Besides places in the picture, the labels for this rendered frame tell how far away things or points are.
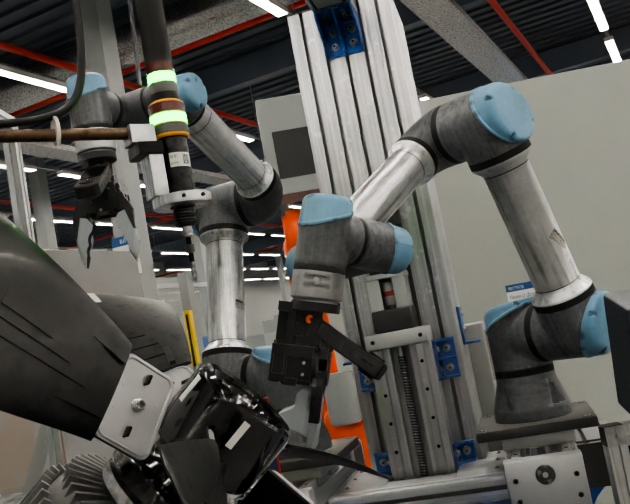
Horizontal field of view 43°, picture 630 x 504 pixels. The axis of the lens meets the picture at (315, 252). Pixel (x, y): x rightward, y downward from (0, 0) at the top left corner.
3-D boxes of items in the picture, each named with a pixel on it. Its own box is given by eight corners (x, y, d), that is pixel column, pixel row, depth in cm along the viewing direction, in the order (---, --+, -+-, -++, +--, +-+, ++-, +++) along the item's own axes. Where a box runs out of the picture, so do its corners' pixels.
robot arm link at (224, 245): (246, 404, 167) (237, 169, 186) (186, 414, 173) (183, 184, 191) (274, 411, 177) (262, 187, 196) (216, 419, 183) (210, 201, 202)
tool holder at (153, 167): (149, 202, 89) (135, 117, 90) (129, 216, 95) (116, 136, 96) (222, 197, 94) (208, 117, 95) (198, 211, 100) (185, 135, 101)
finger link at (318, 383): (308, 419, 112) (315, 358, 113) (320, 421, 112) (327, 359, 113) (305, 423, 108) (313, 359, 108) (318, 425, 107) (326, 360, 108)
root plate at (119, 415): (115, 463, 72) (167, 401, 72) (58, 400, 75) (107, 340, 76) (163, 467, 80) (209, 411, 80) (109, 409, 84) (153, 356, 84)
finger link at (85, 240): (96, 270, 152) (107, 222, 153) (86, 268, 146) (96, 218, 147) (81, 267, 152) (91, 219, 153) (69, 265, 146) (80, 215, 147)
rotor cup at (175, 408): (185, 545, 73) (276, 433, 73) (90, 439, 79) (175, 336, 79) (245, 538, 86) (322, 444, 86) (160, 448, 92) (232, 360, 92)
